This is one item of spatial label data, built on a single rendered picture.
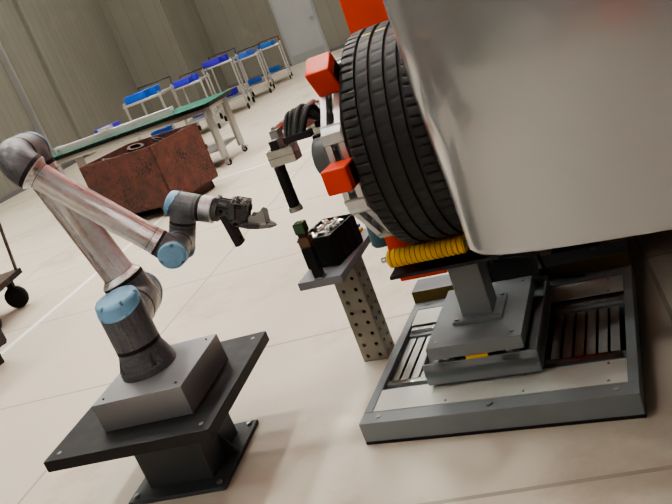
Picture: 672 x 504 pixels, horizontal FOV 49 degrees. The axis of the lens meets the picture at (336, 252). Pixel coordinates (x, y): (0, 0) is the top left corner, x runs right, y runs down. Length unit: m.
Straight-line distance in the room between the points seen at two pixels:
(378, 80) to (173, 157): 5.23
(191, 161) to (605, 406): 5.64
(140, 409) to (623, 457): 1.41
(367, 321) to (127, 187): 4.74
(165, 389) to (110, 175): 5.13
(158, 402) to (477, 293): 1.05
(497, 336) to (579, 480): 0.49
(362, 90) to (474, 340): 0.83
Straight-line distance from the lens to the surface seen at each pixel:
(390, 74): 1.98
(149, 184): 7.09
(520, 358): 2.30
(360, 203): 2.09
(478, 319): 2.39
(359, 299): 2.79
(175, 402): 2.38
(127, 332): 2.47
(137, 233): 2.42
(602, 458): 2.10
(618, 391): 2.19
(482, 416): 2.25
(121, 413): 2.49
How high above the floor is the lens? 1.29
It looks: 18 degrees down
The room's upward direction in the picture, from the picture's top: 21 degrees counter-clockwise
